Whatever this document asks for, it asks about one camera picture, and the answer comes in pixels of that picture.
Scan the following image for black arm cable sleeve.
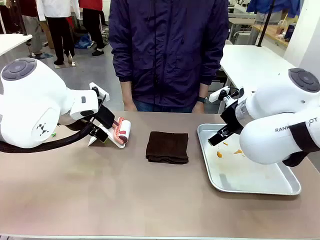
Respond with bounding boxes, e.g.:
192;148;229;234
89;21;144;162
0;119;94;154
281;121;320;168

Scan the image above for bystander in red top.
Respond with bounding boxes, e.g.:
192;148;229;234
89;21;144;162
79;0;107;57

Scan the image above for person in navy jacket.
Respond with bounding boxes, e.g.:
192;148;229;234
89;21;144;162
108;0;230;109

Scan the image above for bystander in white coat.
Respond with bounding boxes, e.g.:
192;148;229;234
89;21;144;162
36;0;81;66

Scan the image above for blue hanging jacket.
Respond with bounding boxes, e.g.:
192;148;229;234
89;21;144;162
245;0;302;20

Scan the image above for black right arm cable sleeve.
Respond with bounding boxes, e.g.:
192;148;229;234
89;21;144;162
281;121;320;168

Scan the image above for wooden top bench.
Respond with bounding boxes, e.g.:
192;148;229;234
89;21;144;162
251;23;291;48

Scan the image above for silver metal tray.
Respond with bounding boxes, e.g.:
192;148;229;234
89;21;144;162
196;123;302;196

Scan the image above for large white work table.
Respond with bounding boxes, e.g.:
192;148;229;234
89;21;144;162
216;44;288;115

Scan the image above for person's left hand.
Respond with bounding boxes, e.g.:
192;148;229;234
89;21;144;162
191;101;207;114

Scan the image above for bystander in beige trousers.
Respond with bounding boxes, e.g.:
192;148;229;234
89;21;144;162
19;0;44;57

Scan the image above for black left arm cable sleeve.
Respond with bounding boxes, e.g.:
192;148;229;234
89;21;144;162
0;119;94;154

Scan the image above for black vertical pole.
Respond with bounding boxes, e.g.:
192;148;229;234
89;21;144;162
256;0;276;48

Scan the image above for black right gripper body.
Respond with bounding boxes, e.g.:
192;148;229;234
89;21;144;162
219;100;245;135

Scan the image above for blue plastic bag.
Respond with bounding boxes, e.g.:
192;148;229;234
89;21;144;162
74;33;93;50

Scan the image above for blue jeans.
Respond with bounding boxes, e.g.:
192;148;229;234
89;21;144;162
133;98;198;114

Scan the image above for dark blue tumbler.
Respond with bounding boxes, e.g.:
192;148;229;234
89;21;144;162
284;22;297;43

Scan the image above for person's left forearm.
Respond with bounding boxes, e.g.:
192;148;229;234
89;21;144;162
198;82;210;99

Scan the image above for person's right forearm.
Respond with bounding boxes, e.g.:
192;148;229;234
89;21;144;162
120;79;135;102

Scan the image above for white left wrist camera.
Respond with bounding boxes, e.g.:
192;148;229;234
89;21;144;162
89;82;111;102

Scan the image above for white folded lint roller stand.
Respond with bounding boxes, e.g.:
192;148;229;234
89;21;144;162
87;117;131;150

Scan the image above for brown cardboard floor mat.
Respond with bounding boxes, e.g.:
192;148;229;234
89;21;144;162
53;60;79;69

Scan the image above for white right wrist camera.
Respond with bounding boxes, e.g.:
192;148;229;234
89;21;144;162
208;85;240;104

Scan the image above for clear plastic drink cup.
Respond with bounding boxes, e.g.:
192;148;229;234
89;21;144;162
275;12;289;39

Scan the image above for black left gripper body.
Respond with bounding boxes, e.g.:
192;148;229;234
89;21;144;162
82;106;106;138

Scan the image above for person's right hand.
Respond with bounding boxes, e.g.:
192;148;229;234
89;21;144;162
123;99;138;112

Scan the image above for dark brown cloth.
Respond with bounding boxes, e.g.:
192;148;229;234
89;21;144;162
145;131;190;165

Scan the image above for blue floor mat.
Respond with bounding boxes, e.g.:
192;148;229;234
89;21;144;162
26;51;55;60

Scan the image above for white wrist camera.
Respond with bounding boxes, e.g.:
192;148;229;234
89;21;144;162
208;85;240;104
89;82;111;102

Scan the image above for coral handled white lint roller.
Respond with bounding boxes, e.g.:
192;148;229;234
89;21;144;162
111;116;132;146

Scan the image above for small white side table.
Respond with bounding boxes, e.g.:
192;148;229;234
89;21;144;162
0;33;34;58

